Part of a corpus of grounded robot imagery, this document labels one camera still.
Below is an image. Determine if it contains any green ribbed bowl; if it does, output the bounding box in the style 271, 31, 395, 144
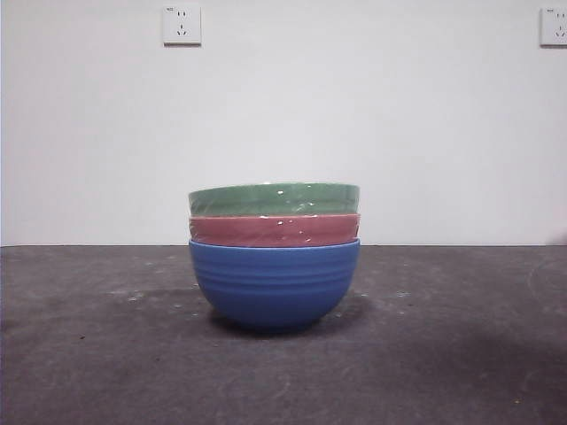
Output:
187, 181, 361, 219

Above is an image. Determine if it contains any red ribbed bowl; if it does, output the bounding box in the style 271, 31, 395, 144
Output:
188, 212, 361, 248

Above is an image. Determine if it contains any blue ribbed bowl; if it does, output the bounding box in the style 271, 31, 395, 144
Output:
188, 237, 361, 334

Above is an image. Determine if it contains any white wall socket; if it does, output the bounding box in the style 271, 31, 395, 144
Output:
539, 7, 567, 48
163, 5, 203, 47

